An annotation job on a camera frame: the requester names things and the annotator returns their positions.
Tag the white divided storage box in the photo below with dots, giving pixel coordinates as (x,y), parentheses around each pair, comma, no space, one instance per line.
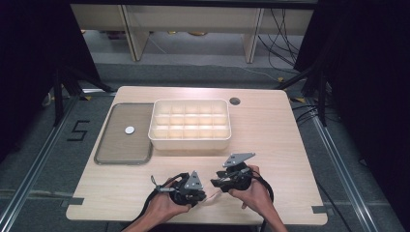
(190,124)

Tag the beige wooden desk frame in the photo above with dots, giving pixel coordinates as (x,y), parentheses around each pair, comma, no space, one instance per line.
(193,19)

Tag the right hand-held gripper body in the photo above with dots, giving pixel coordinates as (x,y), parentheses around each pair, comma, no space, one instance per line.
(240,177)

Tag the black metal stand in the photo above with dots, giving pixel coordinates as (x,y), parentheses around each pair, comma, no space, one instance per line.
(321,96)
(58,96)

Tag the clear grey box lid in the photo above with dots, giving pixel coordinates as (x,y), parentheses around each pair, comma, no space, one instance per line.
(124,145)

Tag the grey tape piece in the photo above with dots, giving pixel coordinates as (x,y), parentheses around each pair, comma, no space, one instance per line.
(319,209)
(73,201)

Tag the aluminium floor rail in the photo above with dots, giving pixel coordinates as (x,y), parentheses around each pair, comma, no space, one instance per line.
(341,174)
(35,164)

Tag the person's right hand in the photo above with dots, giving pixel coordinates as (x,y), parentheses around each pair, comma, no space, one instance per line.
(257,196)

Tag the black curtain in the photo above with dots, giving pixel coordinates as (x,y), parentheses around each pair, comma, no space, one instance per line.
(29,64)
(370,80)

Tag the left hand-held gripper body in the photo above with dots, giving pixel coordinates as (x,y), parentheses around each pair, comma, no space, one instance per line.
(182,193)

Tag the white round sticker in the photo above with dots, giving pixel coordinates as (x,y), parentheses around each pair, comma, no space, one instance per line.
(130,130)

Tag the person's left hand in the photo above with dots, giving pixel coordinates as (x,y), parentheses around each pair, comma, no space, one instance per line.
(167,206)

